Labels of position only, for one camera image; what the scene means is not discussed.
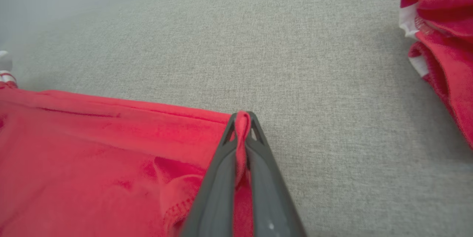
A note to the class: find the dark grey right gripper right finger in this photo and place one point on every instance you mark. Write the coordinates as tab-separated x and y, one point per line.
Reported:
271	203

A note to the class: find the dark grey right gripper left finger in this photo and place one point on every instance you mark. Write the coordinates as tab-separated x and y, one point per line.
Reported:
214	200

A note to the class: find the red shirt with white sleeves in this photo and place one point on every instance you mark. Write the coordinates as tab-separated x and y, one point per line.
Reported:
92	163

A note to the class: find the crumpled red white garment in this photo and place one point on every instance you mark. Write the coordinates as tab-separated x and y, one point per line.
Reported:
447	44

